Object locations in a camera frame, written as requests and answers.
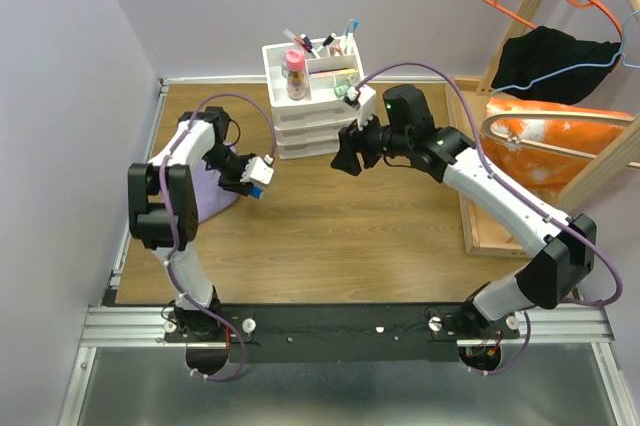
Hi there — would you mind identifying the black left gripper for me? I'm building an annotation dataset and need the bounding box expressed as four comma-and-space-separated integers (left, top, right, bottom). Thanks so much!
203, 145, 262, 198

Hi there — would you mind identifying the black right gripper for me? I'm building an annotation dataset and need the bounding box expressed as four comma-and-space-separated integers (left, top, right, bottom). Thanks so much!
329, 105, 411, 177

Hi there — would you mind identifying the white plastic drawer organizer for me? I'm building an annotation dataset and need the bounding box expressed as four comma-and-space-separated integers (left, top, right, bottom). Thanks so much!
262, 36, 364, 159

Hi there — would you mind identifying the green stapler remover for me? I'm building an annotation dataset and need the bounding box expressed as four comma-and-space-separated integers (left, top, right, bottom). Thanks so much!
333, 85, 350, 98

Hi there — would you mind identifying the white eraser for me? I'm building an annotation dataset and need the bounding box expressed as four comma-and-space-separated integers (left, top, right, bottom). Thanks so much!
335, 73, 358, 85

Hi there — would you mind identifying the orange pink highlighter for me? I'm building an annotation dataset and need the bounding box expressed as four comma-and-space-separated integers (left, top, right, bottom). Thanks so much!
310, 71, 336, 78

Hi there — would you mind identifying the purple black highlighter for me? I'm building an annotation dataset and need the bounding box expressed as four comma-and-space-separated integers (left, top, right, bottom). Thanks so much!
310, 65, 357, 74

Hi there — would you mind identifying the pink cap pencil tube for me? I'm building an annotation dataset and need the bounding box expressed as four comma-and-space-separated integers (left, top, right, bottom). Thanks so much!
285, 49, 307, 100

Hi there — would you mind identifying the blue cap white pen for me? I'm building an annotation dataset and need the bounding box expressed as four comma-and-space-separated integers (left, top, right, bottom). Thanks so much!
340, 19, 355, 55

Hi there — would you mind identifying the black cap white marker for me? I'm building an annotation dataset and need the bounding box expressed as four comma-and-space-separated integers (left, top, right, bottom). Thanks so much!
317, 33, 336, 53

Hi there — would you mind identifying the blue cap white marker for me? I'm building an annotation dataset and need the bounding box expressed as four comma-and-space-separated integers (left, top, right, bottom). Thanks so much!
300, 34, 320, 59

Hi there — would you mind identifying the orange red pen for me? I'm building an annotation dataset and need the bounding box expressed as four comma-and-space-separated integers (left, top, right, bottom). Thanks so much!
283, 29, 311, 53

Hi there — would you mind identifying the light blue white pen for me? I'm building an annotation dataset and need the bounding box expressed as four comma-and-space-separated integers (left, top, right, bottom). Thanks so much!
347, 19, 359, 46

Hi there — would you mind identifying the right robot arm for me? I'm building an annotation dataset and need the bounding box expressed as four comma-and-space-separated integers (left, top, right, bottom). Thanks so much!
331, 85, 596, 338

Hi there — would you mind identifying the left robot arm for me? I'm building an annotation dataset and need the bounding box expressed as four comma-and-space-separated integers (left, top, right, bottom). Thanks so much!
127, 107, 263, 341

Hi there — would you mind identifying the purple cloth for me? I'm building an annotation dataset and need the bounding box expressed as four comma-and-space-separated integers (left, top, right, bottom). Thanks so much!
192, 160, 238, 223

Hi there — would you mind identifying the wooden hanger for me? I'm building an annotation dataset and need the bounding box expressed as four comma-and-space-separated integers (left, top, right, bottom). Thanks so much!
481, 110, 634, 161

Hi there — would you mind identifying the orange white tie-dye garment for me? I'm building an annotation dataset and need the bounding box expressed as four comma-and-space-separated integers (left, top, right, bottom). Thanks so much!
481, 99, 633, 192

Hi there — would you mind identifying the black garment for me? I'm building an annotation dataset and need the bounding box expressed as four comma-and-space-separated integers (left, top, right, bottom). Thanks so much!
489, 25, 624, 105

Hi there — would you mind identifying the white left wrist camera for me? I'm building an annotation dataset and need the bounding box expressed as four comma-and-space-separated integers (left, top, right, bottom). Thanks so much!
240, 155, 274, 186

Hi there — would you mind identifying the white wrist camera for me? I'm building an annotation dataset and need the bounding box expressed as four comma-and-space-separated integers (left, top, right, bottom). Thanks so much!
343, 85, 376, 131
240, 155, 274, 186

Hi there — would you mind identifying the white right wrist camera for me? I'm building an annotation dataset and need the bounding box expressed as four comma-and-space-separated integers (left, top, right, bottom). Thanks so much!
343, 85, 376, 131

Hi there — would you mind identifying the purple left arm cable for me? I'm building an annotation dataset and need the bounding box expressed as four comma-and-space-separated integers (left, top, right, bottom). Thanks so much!
159, 92, 279, 382

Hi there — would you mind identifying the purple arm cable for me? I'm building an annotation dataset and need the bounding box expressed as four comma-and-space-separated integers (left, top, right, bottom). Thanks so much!
357, 63, 625, 377
159, 92, 279, 382

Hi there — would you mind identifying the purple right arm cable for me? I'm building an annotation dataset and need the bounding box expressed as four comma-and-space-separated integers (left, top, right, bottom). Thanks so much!
357, 63, 625, 377

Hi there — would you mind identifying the wooden clothes rack frame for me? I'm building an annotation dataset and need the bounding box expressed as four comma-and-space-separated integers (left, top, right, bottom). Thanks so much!
474, 0, 640, 246

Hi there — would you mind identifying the aluminium frame rail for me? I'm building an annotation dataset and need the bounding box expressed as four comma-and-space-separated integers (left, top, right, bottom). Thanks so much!
57, 300, 636, 426

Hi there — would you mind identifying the light blue wire hanger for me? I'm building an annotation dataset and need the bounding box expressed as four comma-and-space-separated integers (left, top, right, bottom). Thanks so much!
496, 8, 640, 95

